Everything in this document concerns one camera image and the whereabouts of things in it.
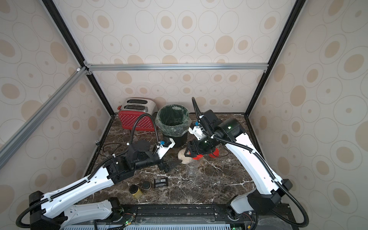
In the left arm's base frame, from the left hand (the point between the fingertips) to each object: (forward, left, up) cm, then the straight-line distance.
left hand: (180, 154), depth 65 cm
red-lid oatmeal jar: (-1, -4, -5) cm, 6 cm away
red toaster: (+43, +37, -13) cm, 59 cm away
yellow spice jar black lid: (-11, +23, -18) cm, 32 cm away
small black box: (-4, +12, -27) cm, 30 cm away
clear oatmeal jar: (+5, -7, -28) cm, 30 cm away
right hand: (+1, -7, 0) cm, 7 cm away
